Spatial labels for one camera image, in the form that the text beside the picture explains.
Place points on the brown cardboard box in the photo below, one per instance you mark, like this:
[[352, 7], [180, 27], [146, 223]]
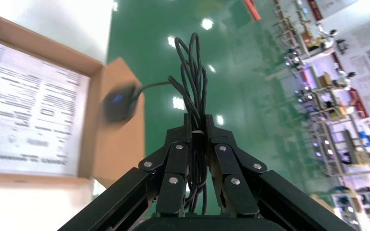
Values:
[[118, 150]]

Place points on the red flat floor object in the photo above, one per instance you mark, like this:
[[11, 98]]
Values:
[[252, 9]]

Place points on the white printed paper sheet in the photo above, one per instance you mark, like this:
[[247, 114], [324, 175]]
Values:
[[28, 111]]

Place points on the metal storage rack row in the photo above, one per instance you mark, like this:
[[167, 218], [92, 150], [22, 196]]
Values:
[[331, 111]]

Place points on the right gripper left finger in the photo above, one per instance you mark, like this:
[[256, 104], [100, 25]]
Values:
[[175, 172]]

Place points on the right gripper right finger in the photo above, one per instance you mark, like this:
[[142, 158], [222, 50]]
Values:
[[233, 178]]

